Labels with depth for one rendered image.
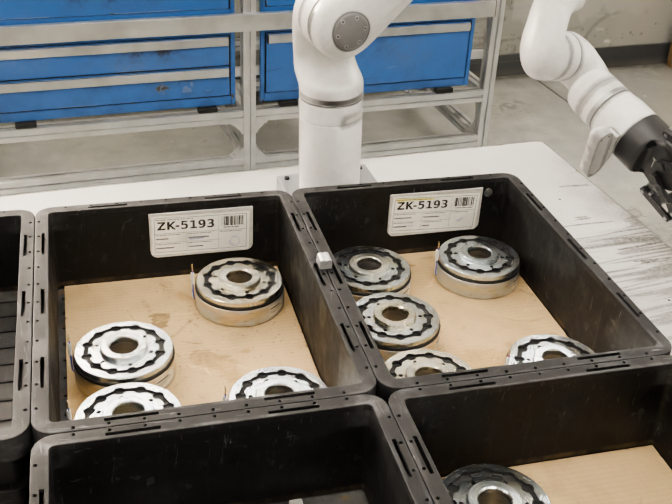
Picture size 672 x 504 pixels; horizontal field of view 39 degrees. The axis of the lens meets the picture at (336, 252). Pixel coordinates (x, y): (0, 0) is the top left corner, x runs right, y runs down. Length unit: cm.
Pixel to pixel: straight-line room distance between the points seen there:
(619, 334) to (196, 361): 45
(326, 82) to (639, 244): 61
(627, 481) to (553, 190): 89
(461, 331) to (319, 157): 39
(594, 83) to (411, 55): 188
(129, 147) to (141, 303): 241
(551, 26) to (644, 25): 335
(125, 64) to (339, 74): 164
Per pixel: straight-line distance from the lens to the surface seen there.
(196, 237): 118
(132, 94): 298
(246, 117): 306
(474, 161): 185
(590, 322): 110
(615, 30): 463
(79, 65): 293
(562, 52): 137
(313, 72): 136
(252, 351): 107
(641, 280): 155
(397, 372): 100
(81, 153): 352
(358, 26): 130
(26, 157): 352
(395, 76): 319
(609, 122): 132
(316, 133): 137
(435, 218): 125
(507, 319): 116
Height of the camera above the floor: 147
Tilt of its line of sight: 31 degrees down
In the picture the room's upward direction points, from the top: 3 degrees clockwise
